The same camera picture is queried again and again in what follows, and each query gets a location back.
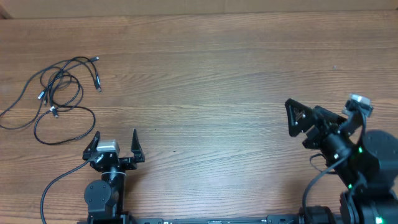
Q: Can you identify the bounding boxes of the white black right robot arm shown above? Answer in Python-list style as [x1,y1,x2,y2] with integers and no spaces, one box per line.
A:
[285,94,397,223]

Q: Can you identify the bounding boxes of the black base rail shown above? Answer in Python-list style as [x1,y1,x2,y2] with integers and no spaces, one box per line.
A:
[136,215,300,224]

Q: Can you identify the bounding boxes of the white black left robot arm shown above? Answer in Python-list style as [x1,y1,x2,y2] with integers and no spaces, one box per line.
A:
[82,129,145,224]

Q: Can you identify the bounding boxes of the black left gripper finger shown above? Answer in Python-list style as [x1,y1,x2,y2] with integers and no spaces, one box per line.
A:
[82,131,101,161]
[131,129,145,163]

